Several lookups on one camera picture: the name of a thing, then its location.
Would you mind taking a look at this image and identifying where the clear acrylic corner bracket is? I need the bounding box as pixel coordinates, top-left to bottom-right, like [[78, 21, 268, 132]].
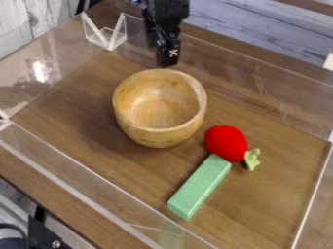
[[81, 13, 127, 51]]

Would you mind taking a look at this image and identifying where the wooden bowl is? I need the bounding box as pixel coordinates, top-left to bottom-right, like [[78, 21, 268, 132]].
[[113, 69, 209, 148]]

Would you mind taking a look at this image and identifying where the green rectangular block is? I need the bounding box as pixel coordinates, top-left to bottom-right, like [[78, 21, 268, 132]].
[[168, 154, 232, 221]]

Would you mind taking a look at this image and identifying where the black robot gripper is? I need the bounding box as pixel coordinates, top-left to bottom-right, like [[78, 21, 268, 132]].
[[142, 0, 190, 68]]

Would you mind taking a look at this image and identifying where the clear acrylic tray wall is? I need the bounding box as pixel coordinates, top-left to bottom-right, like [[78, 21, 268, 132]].
[[0, 18, 333, 249]]

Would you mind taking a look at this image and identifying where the red plush strawberry toy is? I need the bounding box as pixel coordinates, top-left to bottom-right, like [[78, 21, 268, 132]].
[[205, 124, 262, 171]]

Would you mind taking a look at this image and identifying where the black metal table bracket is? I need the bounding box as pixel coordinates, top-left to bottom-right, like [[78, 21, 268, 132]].
[[0, 205, 75, 249]]

